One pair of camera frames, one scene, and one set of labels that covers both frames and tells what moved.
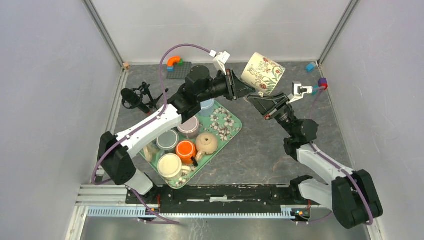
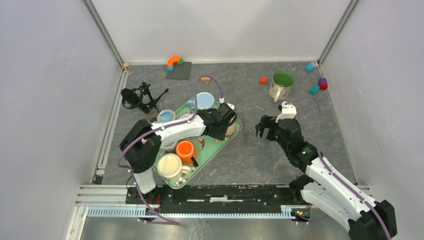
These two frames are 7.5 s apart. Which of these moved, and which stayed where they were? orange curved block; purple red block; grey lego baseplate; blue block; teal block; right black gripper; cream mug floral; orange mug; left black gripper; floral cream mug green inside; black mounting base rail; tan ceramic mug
Moved: right black gripper; left black gripper; tan ceramic mug; floral cream mug green inside
Stayed: black mounting base rail; cream mug floral; teal block; grey lego baseplate; blue block; purple red block; orange mug; orange curved block
